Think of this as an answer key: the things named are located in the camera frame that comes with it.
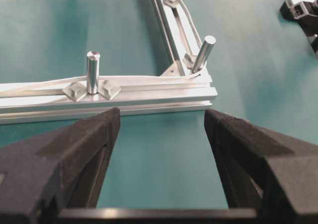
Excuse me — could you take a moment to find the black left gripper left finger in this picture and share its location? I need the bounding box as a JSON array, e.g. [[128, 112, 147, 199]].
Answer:
[[0, 108, 120, 224]]

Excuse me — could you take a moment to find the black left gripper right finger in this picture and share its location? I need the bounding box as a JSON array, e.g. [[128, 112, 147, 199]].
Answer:
[[204, 109, 318, 224]]

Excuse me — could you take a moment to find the white ethernet cable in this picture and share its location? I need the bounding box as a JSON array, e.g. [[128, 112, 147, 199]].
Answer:
[[0, 0, 203, 98]]

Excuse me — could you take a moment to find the metal pin bottom middle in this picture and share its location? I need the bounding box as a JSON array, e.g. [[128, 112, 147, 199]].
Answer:
[[86, 51, 100, 94]]

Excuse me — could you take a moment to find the metal pin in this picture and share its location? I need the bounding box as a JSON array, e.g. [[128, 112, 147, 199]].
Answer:
[[86, 51, 100, 94], [192, 35, 216, 73]]

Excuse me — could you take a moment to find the metal pin bottom left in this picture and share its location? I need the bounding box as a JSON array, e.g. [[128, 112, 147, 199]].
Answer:
[[192, 35, 216, 73]]

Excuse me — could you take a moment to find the square aluminium extrusion frame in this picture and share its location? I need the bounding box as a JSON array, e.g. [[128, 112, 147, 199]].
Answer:
[[0, 0, 218, 124]]

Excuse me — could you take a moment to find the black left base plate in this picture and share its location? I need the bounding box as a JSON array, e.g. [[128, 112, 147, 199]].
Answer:
[[280, 0, 318, 55]]

